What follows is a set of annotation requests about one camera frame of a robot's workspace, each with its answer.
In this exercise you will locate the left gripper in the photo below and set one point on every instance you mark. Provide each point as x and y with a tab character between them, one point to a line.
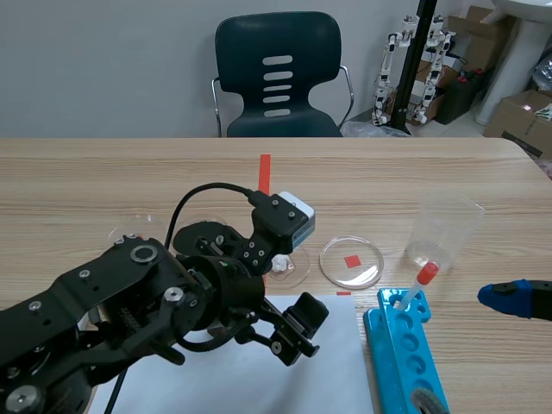
233	293

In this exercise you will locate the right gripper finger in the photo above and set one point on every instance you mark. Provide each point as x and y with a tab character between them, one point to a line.
509	297

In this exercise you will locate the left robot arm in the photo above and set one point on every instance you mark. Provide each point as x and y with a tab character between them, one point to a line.
64	293

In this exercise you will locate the clear glass dish with lump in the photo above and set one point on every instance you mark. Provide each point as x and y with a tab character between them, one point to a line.
297	267

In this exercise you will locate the white lump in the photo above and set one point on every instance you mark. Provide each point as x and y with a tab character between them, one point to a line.
280	263

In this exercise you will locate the empty clear glass dish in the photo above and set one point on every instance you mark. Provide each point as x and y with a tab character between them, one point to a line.
351	276

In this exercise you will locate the dropper with red bulb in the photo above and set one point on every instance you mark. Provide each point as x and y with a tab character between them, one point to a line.
420	282

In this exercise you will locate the white sheet of paper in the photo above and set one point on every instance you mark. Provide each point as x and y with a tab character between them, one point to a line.
241	379

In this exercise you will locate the clear plastic beaker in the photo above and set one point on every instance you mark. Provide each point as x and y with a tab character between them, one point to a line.
444	228

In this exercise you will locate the turquoise rack with round holes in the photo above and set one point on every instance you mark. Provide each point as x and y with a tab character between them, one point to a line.
401	345

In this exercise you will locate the brown cardboard box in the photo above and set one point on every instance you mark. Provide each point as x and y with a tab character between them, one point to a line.
474	34
519	121

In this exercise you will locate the black case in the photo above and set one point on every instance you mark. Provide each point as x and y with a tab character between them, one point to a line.
459	99

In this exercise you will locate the dark blue chair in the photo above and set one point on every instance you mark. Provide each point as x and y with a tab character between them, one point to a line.
276	43

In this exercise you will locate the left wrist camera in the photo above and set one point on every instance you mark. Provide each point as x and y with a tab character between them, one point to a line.
302	220

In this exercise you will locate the black metal rail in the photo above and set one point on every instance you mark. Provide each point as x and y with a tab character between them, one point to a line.
409	64

